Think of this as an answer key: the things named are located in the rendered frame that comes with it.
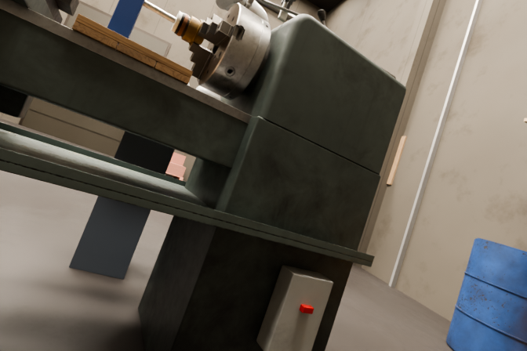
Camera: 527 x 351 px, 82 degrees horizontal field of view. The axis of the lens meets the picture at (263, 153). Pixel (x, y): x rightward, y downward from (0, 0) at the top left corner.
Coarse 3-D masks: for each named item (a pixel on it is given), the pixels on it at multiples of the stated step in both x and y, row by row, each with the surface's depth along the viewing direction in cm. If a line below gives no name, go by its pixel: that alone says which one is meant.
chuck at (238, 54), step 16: (224, 16) 114; (240, 16) 96; (256, 16) 102; (256, 32) 98; (208, 48) 119; (224, 48) 96; (240, 48) 96; (256, 48) 98; (208, 64) 108; (224, 64) 97; (240, 64) 98; (208, 80) 101; (224, 80) 101
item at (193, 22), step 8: (184, 16) 99; (192, 16) 100; (184, 24) 98; (192, 24) 99; (200, 24) 100; (176, 32) 100; (184, 32) 100; (192, 32) 100; (184, 40) 103; (192, 40) 101; (200, 40) 103
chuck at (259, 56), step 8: (264, 24) 102; (264, 32) 100; (264, 40) 99; (264, 48) 99; (256, 56) 98; (256, 64) 99; (248, 72) 100; (240, 80) 101; (248, 80) 101; (240, 88) 103; (224, 96) 111; (232, 96) 108
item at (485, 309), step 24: (480, 240) 233; (480, 264) 225; (504, 264) 212; (480, 288) 219; (504, 288) 207; (456, 312) 232; (480, 312) 214; (504, 312) 204; (456, 336) 223; (480, 336) 209; (504, 336) 201
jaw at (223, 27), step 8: (208, 24) 100; (216, 24) 98; (224, 24) 95; (200, 32) 99; (208, 32) 97; (216, 32) 95; (224, 32) 95; (232, 32) 96; (240, 32) 96; (208, 40) 102; (216, 40) 100; (224, 40) 99
